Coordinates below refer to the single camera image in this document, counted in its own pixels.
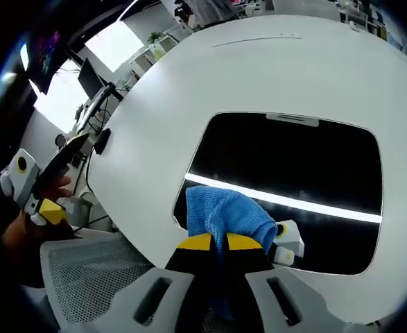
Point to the blue cleaning cloth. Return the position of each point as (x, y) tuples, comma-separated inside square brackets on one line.
[(224, 215)]

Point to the black computer monitor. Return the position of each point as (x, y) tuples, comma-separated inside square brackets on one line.
[(90, 78)]

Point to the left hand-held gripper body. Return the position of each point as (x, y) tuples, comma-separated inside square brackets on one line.
[(21, 177)]

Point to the person's left hand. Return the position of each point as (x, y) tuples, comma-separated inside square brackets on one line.
[(59, 187)]

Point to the black mirror with white frame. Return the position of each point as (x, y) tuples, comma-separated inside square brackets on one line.
[(286, 159)]

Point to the dark wall screen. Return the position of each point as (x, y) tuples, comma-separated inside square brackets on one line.
[(45, 59)]

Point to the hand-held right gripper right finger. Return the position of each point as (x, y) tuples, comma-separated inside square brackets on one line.
[(286, 301)]

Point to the green potted plant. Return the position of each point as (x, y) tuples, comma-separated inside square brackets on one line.
[(154, 37)]

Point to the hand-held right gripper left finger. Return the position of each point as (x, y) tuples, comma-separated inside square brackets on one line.
[(154, 298)]

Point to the grey mesh chair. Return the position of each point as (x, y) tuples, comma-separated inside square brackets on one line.
[(92, 274)]

